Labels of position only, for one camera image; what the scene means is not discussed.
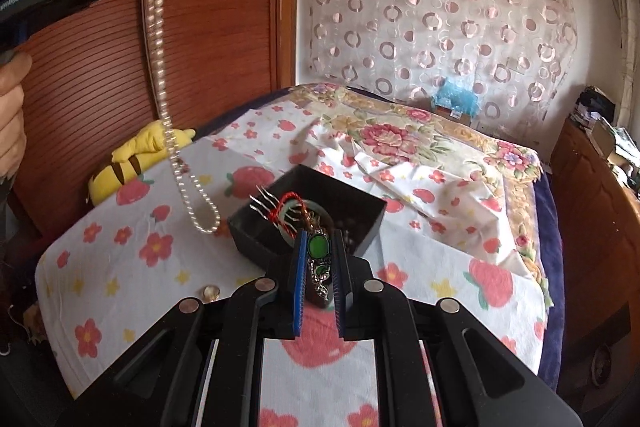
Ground pearl bead necklace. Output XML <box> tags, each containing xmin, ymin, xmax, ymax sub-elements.
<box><xmin>145</xmin><ymin>0</ymin><xmax>221</xmax><ymax>236</ymax></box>

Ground wooden cabinet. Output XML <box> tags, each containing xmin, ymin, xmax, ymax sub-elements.
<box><xmin>550</xmin><ymin>114</ymin><xmax>640</xmax><ymax>408</ymax></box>

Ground blue plastic bag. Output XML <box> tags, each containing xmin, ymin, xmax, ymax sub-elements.
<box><xmin>434</xmin><ymin>77</ymin><xmax>483</xmax><ymax>115</ymax></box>

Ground wooden slatted wardrobe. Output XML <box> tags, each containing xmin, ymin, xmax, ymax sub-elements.
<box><xmin>10</xmin><ymin>0</ymin><xmax>301</xmax><ymax>238</ymax></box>

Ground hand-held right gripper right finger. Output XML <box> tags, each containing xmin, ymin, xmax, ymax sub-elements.
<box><xmin>332</xmin><ymin>231</ymin><xmax>581</xmax><ymax>427</ymax></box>

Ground cardboard box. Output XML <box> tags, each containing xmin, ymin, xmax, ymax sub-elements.
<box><xmin>592</xmin><ymin>117</ymin><xmax>628</xmax><ymax>158</ymax></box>

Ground red string jade bangle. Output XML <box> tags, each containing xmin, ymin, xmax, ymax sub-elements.
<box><xmin>270</xmin><ymin>191</ymin><xmax>327</xmax><ymax>239</ymax></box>

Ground black jewelry box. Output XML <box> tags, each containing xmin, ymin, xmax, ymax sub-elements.
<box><xmin>227</xmin><ymin>164</ymin><xmax>388</xmax><ymax>269</ymax></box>

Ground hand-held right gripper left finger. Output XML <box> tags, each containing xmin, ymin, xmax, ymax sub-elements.
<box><xmin>60</xmin><ymin>229</ymin><xmax>308</xmax><ymax>427</ymax></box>

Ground navy blue blanket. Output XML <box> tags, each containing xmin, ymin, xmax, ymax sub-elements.
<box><xmin>530</xmin><ymin>177</ymin><xmax>563</xmax><ymax>390</ymax></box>

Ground circle patterned curtain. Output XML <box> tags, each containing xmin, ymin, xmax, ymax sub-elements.
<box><xmin>302</xmin><ymin>0</ymin><xmax>578</xmax><ymax>143</ymax></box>

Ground yellow plush toy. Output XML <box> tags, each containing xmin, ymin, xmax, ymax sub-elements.
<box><xmin>89</xmin><ymin>120</ymin><xmax>197</xmax><ymax>206</ymax></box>

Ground pile of dark clothes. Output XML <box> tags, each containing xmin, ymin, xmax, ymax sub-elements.
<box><xmin>575</xmin><ymin>86</ymin><xmax>618</xmax><ymax>128</ymax></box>

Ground dark beaded bracelet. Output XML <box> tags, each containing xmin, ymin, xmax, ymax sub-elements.
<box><xmin>330</xmin><ymin>214</ymin><xmax>372</xmax><ymax>254</ymax></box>

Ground person's left hand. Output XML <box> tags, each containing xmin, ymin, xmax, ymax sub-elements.
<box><xmin>0</xmin><ymin>52</ymin><xmax>29</xmax><ymax>182</ymax></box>

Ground floral bedspread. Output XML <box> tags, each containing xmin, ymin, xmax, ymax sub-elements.
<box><xmin>280</xmin><ymin>82</ymin><xmax>551</xmax><ymax>303</ymax></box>

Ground green stone bracelet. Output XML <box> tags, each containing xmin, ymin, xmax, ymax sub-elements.
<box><xmin>306</xmin><ymin>229</ymin><xmax>334</xmax><ymax>309</ymax></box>

